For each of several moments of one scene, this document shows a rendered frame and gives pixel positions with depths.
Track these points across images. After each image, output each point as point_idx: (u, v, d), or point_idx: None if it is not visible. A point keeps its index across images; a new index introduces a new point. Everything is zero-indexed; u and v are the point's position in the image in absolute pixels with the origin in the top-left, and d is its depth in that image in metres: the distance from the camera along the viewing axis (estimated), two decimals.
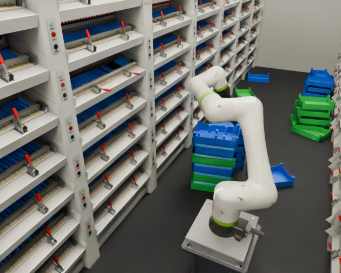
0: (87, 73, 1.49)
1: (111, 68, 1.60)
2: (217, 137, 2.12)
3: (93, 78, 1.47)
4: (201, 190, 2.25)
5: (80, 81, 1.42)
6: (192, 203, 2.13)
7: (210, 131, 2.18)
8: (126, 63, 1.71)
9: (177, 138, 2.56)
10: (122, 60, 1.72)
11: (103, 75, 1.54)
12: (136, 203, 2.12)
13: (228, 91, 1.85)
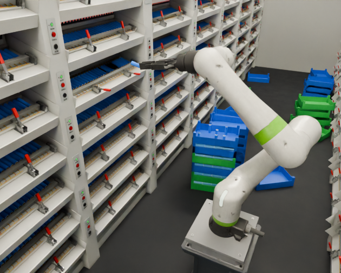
0: (87, 73, 1.49)
1: (111, 68, 1.60)
2: (217, 137, 2.12)
3: (93, 78, 1.47)
4: (201, 190, 2.25)
5: (80, 81, 1.42)
6: (192, 203, 2.13)
7: (210, 131, 2.18)
8: (126, 63, 1.71)
9: (177, 138, 2.56)
10: (122, 60, 1.72)
11: (103, 75, 1.54)
12: (136, 203, 2.12)
13: (191, 69, 1.26)
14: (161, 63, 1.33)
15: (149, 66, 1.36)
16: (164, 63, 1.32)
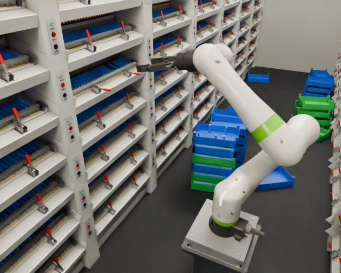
0: (87, 73, 1.49)
1: (111, 68, 1.60)
2: (98, 67, 1.58)
3: (93, 78, 1.47)
4: (201, 190, 2.25)
5: (80, 81, 1.42)
6: (192, 203, 2.13)
7: (210, 131, 2.18)
8: (126, 63, 1.71)
9: (177, 138, 2.56)
10: (122, 60, 1.72)
11: (103, 75, 1.54)
12: (136, 203, 2.12)
13: (190, 68, 1.26)
14: (159, 63, 1.30)
15: (146, 69, 1.31)
16: (163, 63, 1.30)
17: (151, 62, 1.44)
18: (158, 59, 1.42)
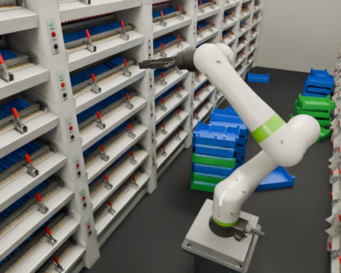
0: (85, 72, 1.50)
1: (108, 67, 1.61)
2: (95, 66, 1.58)
3: (91, 77, 1.48)
4: (201, 190, 2.25)
5: (78, 79, 1.43)
6: (192, 203, 2.13)
7: (210, 131, 2.18)
8: (124, 62, 1.71)
9: (177, 138, 2.56)
10: (119, 59, 1.72)
11: (100, 73, 1.54)
12: (136, 203, 2.12)
13: (191, 67, 1.26)
14: (160, 62, 1.32)
15: (148, 66, 1.35)
16: (163, 62, 1.32)
17: None
18: None
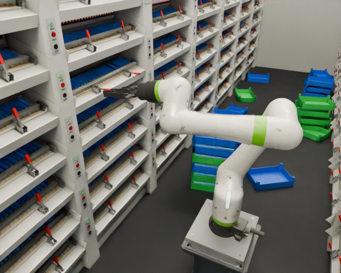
0: (87, 73, 1.49)
1: (111, 68, 1.60)
2: (98, 67, 1.58)
3: (93, 78, 1.47)
4: (201, 190, 2.25)
5: (80, 81, 1.43)
6: (192, 203, 2.13)
7: None
8: (126, 63, 1.71)
9: (177, 138, 2.56)
10: (122, 60, 1.72)
11: (103, 75, 1.54)
12: (136, 203, 2.12)
13: (150, 99, 1.27)
14: (122, 91, 1.34)
15: (111, 95, 1.37)
16: (125, 91, 1.33)
17: None
18: (113, 90, 1.39)
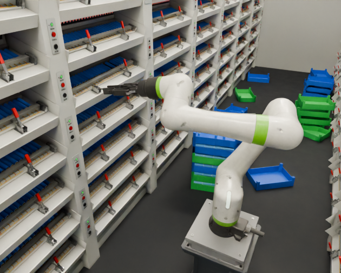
0: (85, 72, 1.50)
1: (108, 67, 1.61)
2: (95, 66, 1.58)
3: (91, 77, 1.48)
4: (201, 190, 2.25)
5: (78, 79, 1.43)
6: (192, 203, 2.13)
7: None
8: (124, 62, 1.71)
9: (177, 138, 2.56)
10: (119, 59, 1.72)
11: (100, 73, 1.54)
12: (136, 203, 2.12)
13: (151, 96, 1.26)
14: (123, 88, 1.32)
15: (111, 92, 1.35)
16: (126, 88, 1.32)
17: None
18: (115, 86, 1.39)
